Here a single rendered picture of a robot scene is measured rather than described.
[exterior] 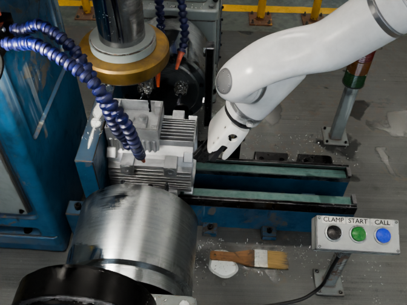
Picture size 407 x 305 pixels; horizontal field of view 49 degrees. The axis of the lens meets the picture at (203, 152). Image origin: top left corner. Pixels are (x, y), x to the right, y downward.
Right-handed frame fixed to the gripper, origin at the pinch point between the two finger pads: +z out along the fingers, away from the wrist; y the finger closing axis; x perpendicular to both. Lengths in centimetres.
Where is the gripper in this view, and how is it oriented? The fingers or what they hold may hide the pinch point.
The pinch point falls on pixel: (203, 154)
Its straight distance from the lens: 103.2
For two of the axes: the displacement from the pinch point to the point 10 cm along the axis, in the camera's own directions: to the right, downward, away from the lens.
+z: -5.1, 5.5, 6.6
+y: 0.6, -7.4, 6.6
